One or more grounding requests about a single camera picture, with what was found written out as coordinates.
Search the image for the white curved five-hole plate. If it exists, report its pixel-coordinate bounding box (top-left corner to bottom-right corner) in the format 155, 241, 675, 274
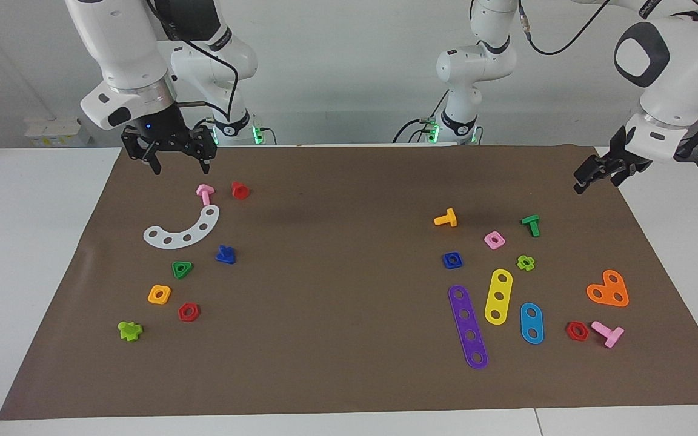
143, 205, 221, 250

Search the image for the small white box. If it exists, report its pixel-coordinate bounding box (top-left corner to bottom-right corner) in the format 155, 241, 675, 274
24, 117, 92, 148

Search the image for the orange heart-shaped plate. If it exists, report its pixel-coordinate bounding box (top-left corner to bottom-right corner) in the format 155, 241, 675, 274
586, 269, 630, 308

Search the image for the yellow three-hole plate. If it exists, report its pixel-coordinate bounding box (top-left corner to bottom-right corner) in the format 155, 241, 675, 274
484, 269, 514, 326

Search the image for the blue two-hole plate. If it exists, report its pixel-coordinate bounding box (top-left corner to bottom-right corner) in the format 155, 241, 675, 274
519, 302, 545, 345

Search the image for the purple four-hole plate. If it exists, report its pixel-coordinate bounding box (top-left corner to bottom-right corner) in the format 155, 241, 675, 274
448, 285, 490, 370

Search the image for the brown table mat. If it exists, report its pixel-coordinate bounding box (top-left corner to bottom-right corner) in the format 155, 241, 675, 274
0, 144, 698, 421

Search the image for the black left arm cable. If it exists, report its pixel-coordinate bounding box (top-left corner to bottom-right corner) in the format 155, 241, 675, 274
517, 0, 613, 56

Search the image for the black left base cable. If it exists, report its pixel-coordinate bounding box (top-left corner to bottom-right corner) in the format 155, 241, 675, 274
393, 91, 450, 144

